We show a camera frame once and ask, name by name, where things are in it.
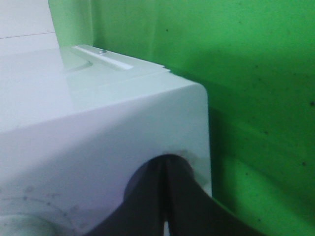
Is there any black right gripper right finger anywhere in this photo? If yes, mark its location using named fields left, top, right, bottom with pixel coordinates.
left=165, top=154, right=264, bottom=236

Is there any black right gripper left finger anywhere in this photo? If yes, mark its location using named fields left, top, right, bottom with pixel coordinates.
left=86, top=155, right=166, bottom=236

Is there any white microwave oven body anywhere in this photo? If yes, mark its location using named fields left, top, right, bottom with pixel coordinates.
left=0, top=45, right=212, bottom=236

